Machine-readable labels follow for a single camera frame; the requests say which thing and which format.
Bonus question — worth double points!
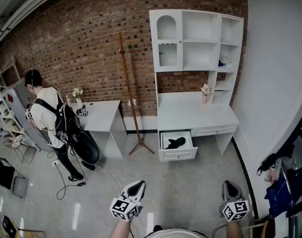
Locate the idle black gripper device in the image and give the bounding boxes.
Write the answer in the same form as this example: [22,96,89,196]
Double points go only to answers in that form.
[76,105,88,118]

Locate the white floor cable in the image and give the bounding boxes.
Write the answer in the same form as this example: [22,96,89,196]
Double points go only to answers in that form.
[71,157,128,195]

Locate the white ceiling pipes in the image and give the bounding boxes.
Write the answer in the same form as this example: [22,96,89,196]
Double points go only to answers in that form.
[0,0,76,53]

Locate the black cloth item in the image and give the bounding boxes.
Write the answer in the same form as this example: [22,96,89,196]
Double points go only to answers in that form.
[165,137,187,150]

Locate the white desk with hutch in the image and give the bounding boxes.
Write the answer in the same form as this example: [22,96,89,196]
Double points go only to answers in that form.
[149,8,244,162]

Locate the wooden chair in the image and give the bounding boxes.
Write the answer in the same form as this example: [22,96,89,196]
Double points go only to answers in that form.
[241,214,276,238]

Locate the grey metal cabinet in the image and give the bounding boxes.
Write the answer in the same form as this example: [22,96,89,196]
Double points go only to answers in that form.
[1,85,51,152]

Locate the white vase with white flowers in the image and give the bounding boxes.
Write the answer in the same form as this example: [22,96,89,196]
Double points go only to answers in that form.
[72,87,84,108]

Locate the black box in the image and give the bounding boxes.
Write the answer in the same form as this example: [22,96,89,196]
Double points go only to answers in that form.
[0,154,15,190]

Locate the grey flat case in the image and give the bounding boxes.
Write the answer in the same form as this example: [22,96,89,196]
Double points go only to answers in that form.
[11,176,29,198]

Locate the wire frame stool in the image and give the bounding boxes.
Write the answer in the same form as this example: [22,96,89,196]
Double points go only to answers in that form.
[3,134,37,165]

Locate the blue cloth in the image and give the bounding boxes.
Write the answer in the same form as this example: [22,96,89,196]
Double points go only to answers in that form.
[264,177,294,218]

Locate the white glass cabinet door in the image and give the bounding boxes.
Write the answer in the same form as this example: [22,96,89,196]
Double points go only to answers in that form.
[150,10,183,72]

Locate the blue and white shelf ornament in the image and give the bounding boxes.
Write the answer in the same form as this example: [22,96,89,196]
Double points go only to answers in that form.
[218,55,230,68]

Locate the black shoulder bag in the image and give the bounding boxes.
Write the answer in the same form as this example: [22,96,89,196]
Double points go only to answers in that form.
[256,153,277,176]

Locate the white metal shelf rack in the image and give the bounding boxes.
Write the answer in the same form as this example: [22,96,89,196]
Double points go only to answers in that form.
[0,56,41,152]

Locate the black floor cable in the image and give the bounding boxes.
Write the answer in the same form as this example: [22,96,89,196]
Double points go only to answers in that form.
[56,169,86,200]

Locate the person's light shirt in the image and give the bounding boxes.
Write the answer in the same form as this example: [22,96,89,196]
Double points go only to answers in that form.
[143,228,208,238]

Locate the person's left forearm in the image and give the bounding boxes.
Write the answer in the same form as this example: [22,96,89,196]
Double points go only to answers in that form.
[108,218,132,238]

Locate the white desk drawer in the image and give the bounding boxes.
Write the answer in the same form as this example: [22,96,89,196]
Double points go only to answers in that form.
[195,125,237,137]
[158,129,198,162]

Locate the pink vase with flowers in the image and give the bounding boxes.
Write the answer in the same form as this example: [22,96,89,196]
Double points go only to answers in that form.
[200,83,214,105]

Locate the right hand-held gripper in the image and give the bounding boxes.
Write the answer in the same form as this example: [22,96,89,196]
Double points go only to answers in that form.
[219,180,250,223]

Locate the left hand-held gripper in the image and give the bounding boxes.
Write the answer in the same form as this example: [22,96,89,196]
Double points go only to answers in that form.
[110,180,146,223]

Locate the yellow frame object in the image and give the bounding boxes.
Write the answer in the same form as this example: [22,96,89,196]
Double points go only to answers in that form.
[1,215,21,238]

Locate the person's right forearm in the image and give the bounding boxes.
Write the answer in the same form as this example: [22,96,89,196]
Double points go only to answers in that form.
[225,221,243,238]

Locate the wooden coat rack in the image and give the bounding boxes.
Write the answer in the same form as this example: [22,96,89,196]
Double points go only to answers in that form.
[116,32,156,156]

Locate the black round cushion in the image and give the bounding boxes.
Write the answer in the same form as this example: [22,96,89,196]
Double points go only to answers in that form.
[75,131,101,165]

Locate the white cabinet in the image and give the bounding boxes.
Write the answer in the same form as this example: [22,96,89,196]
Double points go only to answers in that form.
[70,100,128,159]

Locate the closed white desk drawer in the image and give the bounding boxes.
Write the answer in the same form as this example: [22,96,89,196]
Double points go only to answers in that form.
[195,125,237,137]

